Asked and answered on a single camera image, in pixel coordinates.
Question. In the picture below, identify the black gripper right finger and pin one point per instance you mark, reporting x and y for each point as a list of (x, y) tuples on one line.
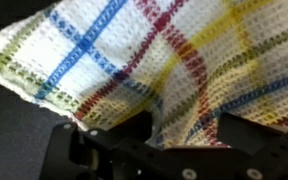
[(250, 133)]

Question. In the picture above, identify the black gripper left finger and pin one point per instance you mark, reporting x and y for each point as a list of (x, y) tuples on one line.
[(70, 150)]

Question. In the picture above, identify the plaid checkered towel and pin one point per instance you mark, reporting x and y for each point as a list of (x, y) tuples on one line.
[(170, 60)]

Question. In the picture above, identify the round black table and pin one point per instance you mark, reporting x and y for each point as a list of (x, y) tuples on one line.
[(10, 140)]

